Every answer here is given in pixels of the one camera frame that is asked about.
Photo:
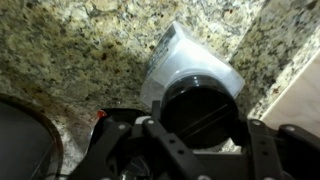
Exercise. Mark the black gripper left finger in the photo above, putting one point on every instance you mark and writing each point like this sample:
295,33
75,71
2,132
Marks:
113,146

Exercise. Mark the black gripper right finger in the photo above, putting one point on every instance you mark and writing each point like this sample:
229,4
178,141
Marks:
260,150

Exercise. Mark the black air fryer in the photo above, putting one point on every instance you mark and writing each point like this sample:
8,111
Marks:
23,143

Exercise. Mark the dark red packet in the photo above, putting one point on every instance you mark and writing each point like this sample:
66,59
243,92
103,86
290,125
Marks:
101,114

